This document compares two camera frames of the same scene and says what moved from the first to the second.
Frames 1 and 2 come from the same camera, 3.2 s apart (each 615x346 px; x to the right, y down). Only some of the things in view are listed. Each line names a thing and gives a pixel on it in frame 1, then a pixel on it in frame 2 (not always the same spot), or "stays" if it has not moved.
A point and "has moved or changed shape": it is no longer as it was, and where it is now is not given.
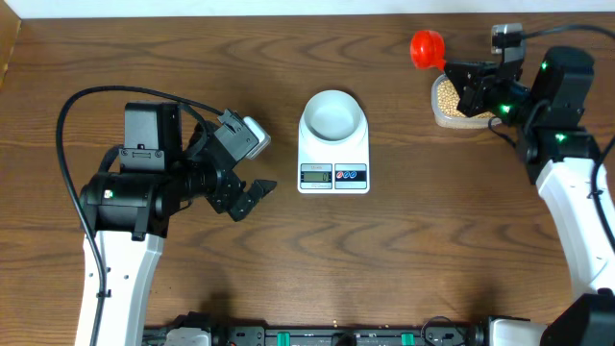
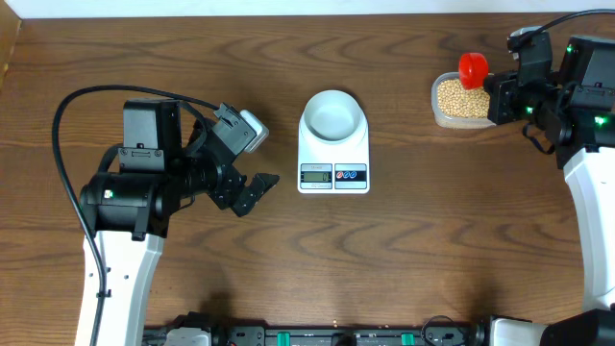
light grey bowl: x=332 y=116 stays
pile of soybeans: x=448 y=100 stays
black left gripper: x=222 y=193 stays
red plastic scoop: x=428 y=50 has moved or changed shape
